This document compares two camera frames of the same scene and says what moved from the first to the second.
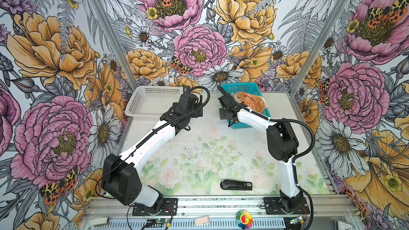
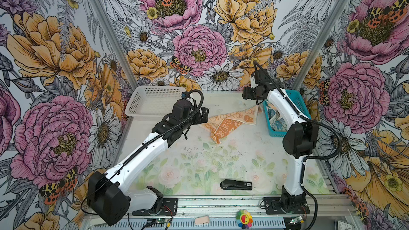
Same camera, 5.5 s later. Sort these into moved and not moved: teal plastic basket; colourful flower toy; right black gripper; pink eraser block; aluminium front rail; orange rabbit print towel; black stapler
Moved: right black gripper; orange rabbit print towel; teal plastic basket
Not moved: black stapler; colourful flower toy; pink eraser block; aluminium front rail
